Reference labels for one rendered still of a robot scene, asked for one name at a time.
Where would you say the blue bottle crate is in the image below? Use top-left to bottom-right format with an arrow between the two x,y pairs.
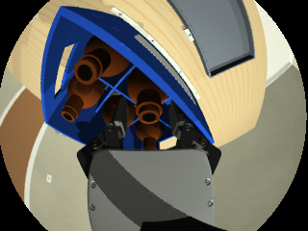
40,6 -> 215,149

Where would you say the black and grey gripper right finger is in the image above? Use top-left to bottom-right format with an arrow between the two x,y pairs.
168,99 -> 221,174

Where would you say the brown ceramic bottle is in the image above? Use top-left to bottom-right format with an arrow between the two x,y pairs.
62,75 -> 107,122
74,36 -> 130,85

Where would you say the brown glass bottle with green label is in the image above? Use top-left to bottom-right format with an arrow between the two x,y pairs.
127,67 -> 168,124

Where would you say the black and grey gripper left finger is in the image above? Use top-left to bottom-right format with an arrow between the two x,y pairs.
77,97 -> 129,179

